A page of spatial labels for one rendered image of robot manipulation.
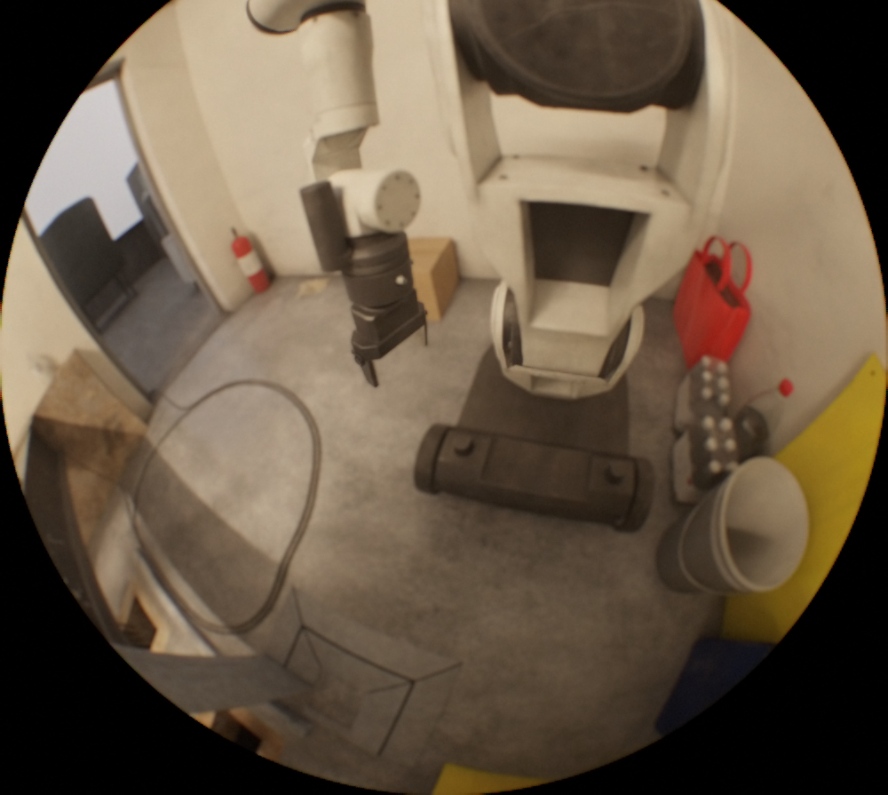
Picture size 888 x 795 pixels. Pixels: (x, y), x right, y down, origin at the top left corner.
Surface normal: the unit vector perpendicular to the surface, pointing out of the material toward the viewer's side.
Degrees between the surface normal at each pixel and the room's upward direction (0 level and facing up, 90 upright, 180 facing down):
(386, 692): 7
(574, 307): 27
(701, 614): 0
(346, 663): 7
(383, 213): 93
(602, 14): 97
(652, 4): 97
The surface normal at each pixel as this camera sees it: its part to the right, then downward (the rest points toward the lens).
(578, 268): -0.22, 0.94
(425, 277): -0.29, 0.71
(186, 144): 0.93, 0.13
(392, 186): 0.76, 0.40
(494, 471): -0.16, -0.69
